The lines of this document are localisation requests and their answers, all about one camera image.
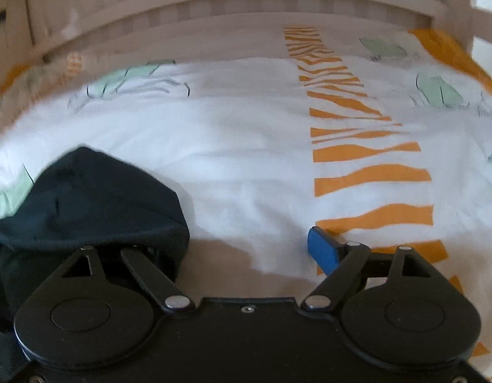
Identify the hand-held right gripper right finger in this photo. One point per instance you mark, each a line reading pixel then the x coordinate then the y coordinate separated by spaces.
pixel 322 249

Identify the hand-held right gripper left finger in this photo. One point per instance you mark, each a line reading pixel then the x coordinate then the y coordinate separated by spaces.
pixel 139 264

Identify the dark navy hooded jacket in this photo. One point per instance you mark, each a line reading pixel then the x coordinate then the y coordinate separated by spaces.
pixel 90 199

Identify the leaf print duvet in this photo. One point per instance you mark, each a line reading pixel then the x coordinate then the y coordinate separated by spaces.
pixel 238 147

